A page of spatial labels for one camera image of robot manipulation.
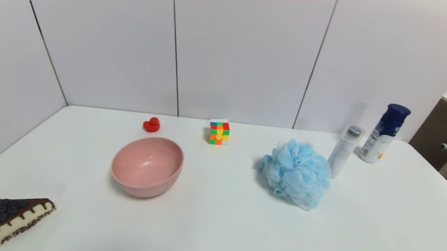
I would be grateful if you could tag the light blue bath loofah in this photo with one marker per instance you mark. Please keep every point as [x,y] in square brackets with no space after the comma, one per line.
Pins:
[295,174]

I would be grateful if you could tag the pink bowl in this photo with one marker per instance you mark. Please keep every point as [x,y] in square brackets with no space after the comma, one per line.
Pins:
[146,169]

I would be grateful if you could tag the multicoloured puzzle cube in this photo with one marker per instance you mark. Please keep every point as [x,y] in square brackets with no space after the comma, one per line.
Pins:
[219,132]

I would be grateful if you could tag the red rubber duck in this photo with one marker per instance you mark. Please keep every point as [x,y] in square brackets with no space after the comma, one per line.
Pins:
[151,125]

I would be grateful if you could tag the white tube with silver cap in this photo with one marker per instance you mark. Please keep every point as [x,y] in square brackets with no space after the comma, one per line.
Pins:
[342,152]

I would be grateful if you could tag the white bottle with blue cap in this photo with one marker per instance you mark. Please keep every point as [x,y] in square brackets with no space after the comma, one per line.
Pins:
[382,138]

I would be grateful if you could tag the brown perforated side panel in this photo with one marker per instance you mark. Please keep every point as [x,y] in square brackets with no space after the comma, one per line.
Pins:
[434,131]

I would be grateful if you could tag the chocolate blueberry cake slice toy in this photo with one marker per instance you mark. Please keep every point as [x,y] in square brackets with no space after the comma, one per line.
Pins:
[16,220]

